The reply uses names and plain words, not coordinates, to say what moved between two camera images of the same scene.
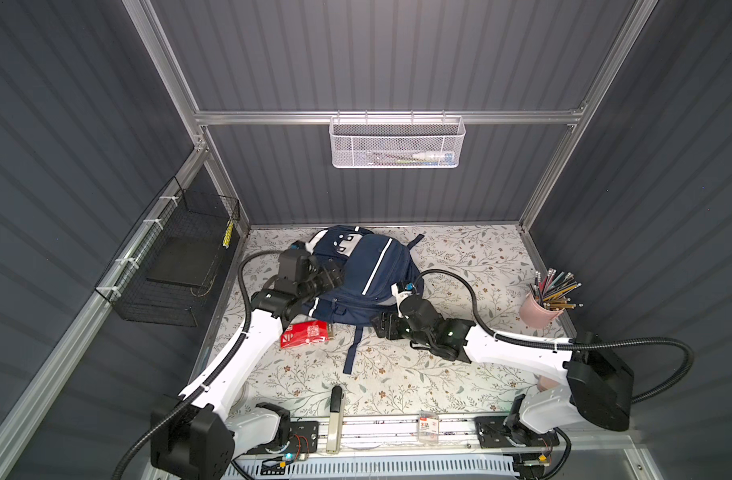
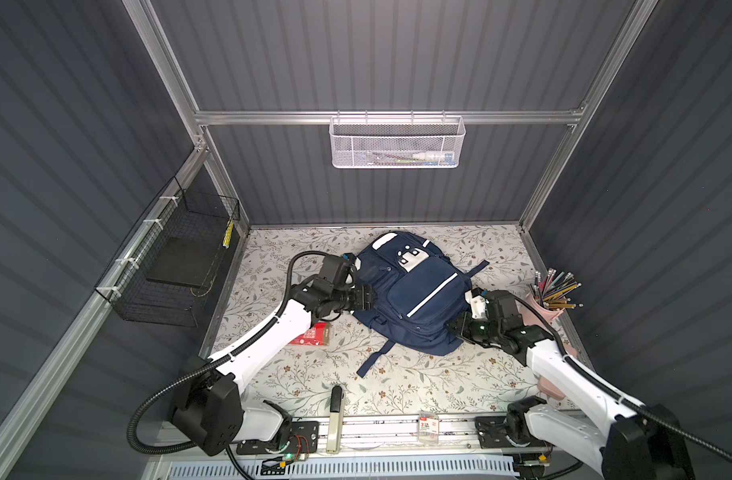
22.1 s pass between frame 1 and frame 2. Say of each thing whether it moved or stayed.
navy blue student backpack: moved
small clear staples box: stayed
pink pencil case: stayed
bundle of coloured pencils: stayed
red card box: stayed
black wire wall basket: stayed
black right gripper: moved
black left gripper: moved
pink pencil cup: stayed
